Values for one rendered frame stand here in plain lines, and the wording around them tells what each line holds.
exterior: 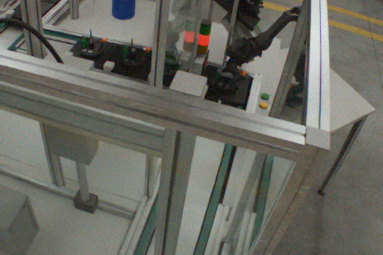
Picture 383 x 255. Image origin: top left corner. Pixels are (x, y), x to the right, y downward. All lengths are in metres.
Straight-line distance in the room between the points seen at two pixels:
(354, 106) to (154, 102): 2.09
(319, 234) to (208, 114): 2.47
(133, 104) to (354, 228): 2.66
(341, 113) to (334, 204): 0.91
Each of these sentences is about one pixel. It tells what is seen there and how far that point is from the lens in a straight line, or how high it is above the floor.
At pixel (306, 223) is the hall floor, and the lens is 2.91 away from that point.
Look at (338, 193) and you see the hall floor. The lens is 3.17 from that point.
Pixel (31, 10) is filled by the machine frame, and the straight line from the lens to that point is 1.21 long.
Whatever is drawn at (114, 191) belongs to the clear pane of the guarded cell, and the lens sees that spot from 0.65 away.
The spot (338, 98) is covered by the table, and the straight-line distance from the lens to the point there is 2.50.
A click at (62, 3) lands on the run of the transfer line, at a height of 0.96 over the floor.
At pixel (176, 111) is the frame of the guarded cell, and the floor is 1.99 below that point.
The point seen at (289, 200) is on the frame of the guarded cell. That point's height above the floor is 1.88.
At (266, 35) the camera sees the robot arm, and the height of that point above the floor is 1.30.
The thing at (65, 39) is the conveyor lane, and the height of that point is 0.94.
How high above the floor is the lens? 2.31
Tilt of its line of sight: 43 degrees down
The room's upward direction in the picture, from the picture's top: 9 degrees clockwise
